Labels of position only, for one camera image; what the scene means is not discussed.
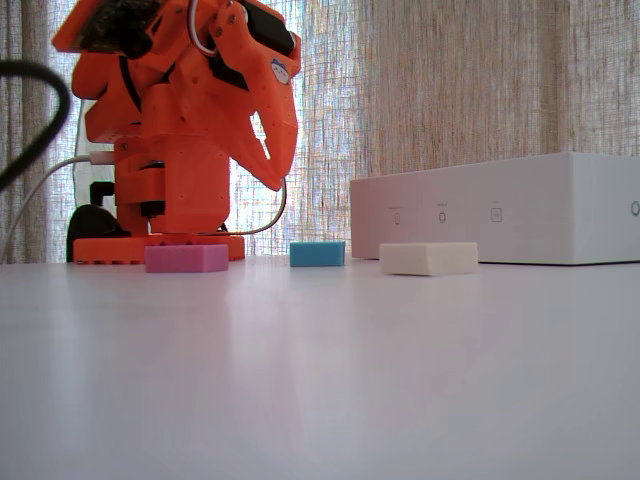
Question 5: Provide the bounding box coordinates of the orange gripper black servo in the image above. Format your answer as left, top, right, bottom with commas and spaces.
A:
199, 0, 302, 192

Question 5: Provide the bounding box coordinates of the blue cuboid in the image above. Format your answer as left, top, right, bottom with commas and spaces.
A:
289, 240, 347, 268

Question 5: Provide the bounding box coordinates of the pink cuboid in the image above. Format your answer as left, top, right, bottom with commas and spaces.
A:
144, 243, 230, 274

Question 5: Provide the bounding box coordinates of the cream white cuboid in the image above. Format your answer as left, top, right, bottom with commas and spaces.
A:
378, 241, 480, 277

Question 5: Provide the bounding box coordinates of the white cardboard bin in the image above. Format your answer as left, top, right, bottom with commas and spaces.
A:
349, 151, 640, 265

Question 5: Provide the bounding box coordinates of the beige woven curtain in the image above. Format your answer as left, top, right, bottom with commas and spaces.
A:
0, 0, 640, 265

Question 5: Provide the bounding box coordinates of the black table clamp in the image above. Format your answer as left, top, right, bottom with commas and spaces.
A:
66, 181, 132, 264

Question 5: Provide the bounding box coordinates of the thin servo wire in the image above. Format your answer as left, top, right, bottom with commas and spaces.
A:
197, 175, 289, 236

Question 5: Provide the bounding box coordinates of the white servo wire loop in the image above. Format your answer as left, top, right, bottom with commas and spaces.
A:
186, 0, 220, 56

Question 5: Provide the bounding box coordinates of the black camera cable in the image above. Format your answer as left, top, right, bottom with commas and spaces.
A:
117, 52, 144, 109

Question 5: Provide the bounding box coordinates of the thick black cable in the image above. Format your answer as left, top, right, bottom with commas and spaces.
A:
0, 59, 72, 194

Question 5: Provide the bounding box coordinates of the white usb cable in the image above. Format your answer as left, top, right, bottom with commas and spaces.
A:
0, 152, 117, 265

